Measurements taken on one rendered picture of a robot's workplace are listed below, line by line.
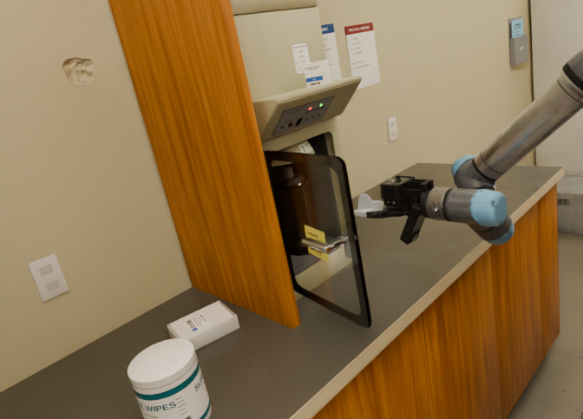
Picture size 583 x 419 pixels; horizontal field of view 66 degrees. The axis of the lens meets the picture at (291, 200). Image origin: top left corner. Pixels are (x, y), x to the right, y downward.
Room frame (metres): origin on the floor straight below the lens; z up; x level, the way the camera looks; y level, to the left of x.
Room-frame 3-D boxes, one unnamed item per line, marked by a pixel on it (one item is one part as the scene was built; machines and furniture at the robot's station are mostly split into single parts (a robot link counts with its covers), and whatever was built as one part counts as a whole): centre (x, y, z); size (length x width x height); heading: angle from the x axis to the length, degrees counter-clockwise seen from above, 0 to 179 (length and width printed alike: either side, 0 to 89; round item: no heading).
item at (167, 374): (0.77, 0.31, 1.02); 0.13 x 0.13 x 0.15
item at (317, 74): (1.22, -0.13, 1.54); 0.05 x 0.05 x 0.06; 60
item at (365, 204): (1.04, -0.17, 1.22); 0.09 x 0.03 x 0.06; 76
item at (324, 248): (0.91, -0.05, 1.20); 0.10 x 0.05 x 0.03; 31
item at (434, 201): (0.95, -0.33, 1.22); 0.08 x 0.05 x 0.08; 130
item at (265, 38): (1.32, 0.02, 1.33); 0.32 x 0.25 x 0.77; 131
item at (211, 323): (1.07, 0.30, 0.96); 0.16 x 0.12 x 0.04; 119
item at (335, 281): (0.99, -0.03, 1.19); 0.30 x 0.01 x 0.40; 31
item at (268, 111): (1.18, -0.10, 1.46); 0.32 x 0.11 x 0.10; 131
